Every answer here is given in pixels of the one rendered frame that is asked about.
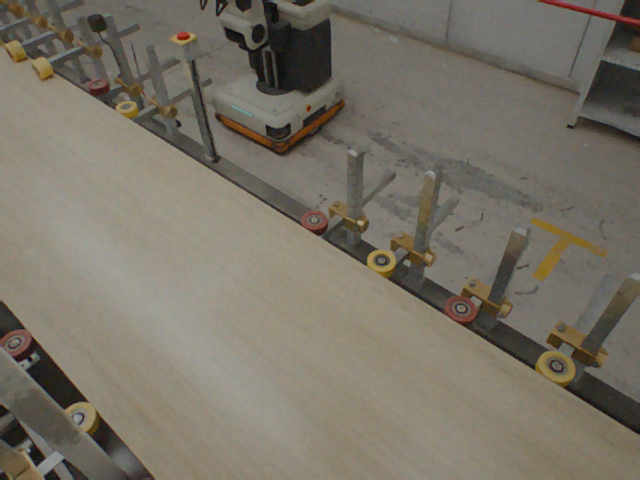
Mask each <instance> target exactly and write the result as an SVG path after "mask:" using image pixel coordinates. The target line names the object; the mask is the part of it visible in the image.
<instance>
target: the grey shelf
mask: <svg viewBox="0 0 640 480"><path fill-rule="evenodd" d="M639 4H640V0H617V2H616V5H615V7H614V10H613V13H612V14H615V15H619V16H623V17H628V18H633V16H634V14H635V16H634V18H633V19H637V20H640V6H639ZM638 7H639V9H638ZM637 9H638V11H637ZM635 11H637V13H635ZM625 25H626V24H623V23H619V22H615V20H611V19H610V20H609V24H608V26H607V29H606V31H605V34H603V36H602V39H601V42H600V44H599V47H598V49H597V52H596V54H595V58H594V60H593V63H592V65H591V68H590V71H589V73H588V76H587V78H586V81H585V83H584V86H583V88H582V92H581V94H580V97H579V100H578V102H577V105H576V107H575V109H574V112H572V115H571V117H570V120H569V122H568V125H567V127H566V128H569V129H571V130H572V129H574V128H575V126H576V120H577V118H578V115H580V116H583V117H587V118H589V119H592V120H595V121H599V122H603V123H607V125H610V126H613V127H616V128H618V129H620V130H623V131H625V132H627V133H630V134H633V135H635V136H639V137H640V51H635V50H631V49H629V46H630V43H631V41H632V39H633V38H634V36H640V35H639V34H635V33H631V32H628V31H624V27H625ZM613 65H614V67H613ZM612 67H613V69H612ZM611 70H612V71H611ZM610 72H611V74H610ZM609 74H610V76H609ZM608 77H609V78H608ZM607 79H608V81H607ZM606 81H607V83H606ZM575 114H576V115H575ZM574 117H575V118H574Z"/></svg>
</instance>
